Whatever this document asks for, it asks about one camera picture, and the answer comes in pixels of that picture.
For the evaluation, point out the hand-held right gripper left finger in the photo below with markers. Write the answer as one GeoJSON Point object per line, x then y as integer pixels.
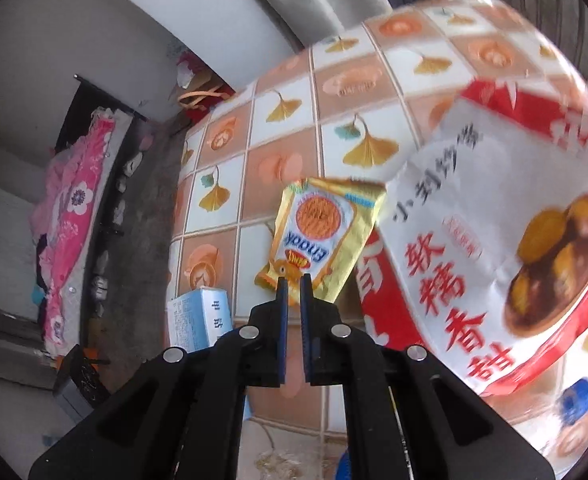
{"type": "Point", "coordinates": [283, 332]}

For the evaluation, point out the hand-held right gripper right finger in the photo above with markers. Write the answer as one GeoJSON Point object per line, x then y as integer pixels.
{"type": "Point", "coordinates": [307, 332]}

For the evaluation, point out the gold snack packet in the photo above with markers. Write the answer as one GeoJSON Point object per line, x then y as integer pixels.
{"type": "Point", "coordinates": [319, 230]}

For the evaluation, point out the white and red paper bag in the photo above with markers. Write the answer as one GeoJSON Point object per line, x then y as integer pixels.
{"type": "Point", "coordinates": [473, 240]}

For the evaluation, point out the small blue and white box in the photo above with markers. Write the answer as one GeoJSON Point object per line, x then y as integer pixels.
{"type": "Point", "coordinates": [199, 315]}

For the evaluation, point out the leaf patterned tablecloth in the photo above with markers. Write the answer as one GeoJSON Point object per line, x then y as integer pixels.
{"type": "Point", "coordinates": [284, 160]}

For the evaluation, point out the row of shoes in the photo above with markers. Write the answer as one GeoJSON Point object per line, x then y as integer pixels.
{"type": "Point", "coordinates": [99, 285]}

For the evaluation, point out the dark grey box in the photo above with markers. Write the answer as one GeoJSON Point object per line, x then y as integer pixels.
{"type": "Point", "coordinates": [81, 380]}

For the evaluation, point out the pink floral blanket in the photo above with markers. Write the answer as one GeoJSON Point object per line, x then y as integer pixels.
{"type": "Point", "coordinates": [74, 210]}

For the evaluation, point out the blue bottle cap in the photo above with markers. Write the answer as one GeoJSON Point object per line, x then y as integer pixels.
{"type": "Point", "coordinates": [576, 400]}

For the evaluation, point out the black bed frame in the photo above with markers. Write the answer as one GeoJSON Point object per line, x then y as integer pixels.
{"type": "Point", "coordinates": [81, 105]}

